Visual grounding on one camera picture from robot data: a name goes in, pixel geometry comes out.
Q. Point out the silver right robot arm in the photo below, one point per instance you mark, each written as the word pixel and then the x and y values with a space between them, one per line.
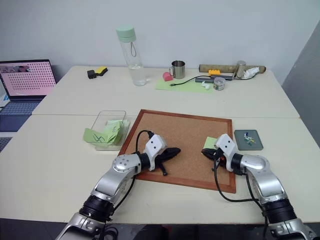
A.
pixel 255 162

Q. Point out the yellow toy brick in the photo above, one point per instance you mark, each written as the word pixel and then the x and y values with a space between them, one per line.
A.
pixel 215 72

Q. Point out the clear plastic box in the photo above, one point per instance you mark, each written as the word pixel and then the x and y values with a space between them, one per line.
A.
pixel 110 148

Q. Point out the pink rounded block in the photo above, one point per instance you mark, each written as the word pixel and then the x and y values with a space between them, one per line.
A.
pixel 167 76

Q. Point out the brown cardboard tube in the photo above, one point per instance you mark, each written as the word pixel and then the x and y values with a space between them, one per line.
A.
pixel 220 67

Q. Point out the open laptop with pink screen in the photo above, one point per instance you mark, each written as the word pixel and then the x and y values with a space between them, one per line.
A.
pixel 26 80

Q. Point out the yellow and black sponge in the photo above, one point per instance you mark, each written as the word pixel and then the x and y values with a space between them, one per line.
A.
pixel 102 70

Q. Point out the green note with dark scribble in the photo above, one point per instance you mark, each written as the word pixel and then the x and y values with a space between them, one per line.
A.
pixel 96 137

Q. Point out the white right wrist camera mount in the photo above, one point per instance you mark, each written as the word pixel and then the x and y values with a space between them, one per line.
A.
pixel 226 143

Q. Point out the white crumpled tissue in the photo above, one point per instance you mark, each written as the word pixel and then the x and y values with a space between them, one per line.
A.
pixel 251 72

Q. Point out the silver metal cylinder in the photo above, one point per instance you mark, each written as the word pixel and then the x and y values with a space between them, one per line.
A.
pixel 240 70

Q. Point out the white pushpin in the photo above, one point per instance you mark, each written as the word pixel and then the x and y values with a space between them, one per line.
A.
pixel 247 137

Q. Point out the black rectangular block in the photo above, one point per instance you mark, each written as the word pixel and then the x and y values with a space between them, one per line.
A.
pixel 91 74

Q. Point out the light green paper sheet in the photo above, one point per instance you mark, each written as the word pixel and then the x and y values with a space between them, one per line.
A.
pixel 190 88

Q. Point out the clear bottle with green lid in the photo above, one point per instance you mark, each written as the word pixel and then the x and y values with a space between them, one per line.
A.
pixel 133 57

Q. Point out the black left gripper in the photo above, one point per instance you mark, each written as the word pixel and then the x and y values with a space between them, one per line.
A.
pixel 163 155

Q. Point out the small white plastic piece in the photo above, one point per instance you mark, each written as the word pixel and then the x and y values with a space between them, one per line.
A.
pixel 205 85

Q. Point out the grey usb hub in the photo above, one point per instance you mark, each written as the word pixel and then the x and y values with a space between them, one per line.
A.
pixel 203 79

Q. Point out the stainless steel mug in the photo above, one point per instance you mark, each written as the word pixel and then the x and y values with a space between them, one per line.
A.
pixel 178 70

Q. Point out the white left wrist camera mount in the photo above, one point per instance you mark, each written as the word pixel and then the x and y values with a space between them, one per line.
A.
pixel 155 145

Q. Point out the plain green sticky note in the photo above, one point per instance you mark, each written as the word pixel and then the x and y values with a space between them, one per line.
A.
pixel 209 143

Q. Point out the cork board with wooden frame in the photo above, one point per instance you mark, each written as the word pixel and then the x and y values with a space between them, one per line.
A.
pixel 190 132

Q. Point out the clear jar of pushpins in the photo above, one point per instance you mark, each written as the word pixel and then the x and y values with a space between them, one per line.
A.
pixel 219 84

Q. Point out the grey square tray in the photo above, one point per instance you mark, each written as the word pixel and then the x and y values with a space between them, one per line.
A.
pixel 253 147

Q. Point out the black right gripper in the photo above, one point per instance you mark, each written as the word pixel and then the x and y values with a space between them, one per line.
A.
pixel 219 157

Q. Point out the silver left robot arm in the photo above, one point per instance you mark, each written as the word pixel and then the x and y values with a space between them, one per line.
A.
pixel 125 163

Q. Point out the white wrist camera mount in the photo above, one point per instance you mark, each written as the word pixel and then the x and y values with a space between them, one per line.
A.
pixel 155 145
pixel 226 143

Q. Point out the green crumpled note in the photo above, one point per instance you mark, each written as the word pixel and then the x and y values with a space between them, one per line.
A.
pixel 118 136
pixel 113 124

